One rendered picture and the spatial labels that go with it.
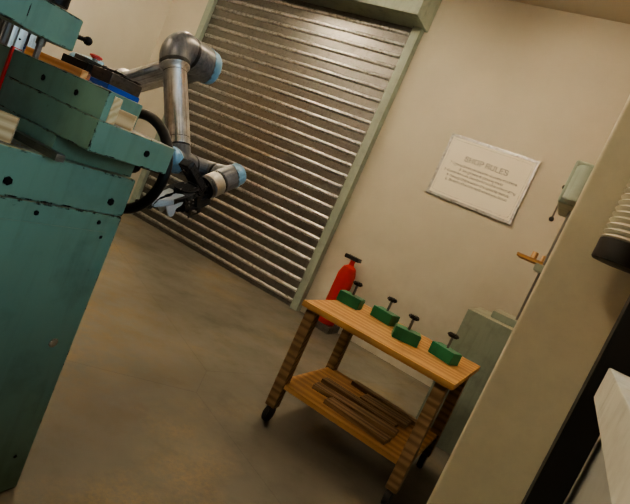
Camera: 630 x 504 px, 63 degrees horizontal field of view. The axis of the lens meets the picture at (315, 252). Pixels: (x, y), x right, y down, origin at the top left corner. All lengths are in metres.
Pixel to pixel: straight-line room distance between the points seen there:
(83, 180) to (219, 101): 3.87
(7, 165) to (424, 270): 3.15
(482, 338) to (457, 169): 1.51
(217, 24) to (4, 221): 4.40
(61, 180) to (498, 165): 3.14
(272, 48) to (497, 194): 2.33
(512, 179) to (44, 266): 3.15
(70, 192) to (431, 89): 3.31
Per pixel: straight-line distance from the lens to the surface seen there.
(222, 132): 4.85
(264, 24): 5.00
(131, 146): 1.10
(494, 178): 3.80
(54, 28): 1.26
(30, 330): 1.24
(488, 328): 2.74
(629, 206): 1.58
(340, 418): 2.09
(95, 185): 1.17
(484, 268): 3.74
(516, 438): 1.79
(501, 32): 4.17
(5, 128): 1.06
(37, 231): 1.13
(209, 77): 1.91
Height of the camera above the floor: 0.94
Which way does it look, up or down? 6 degrees down
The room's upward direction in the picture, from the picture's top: 24 degrees clockwise
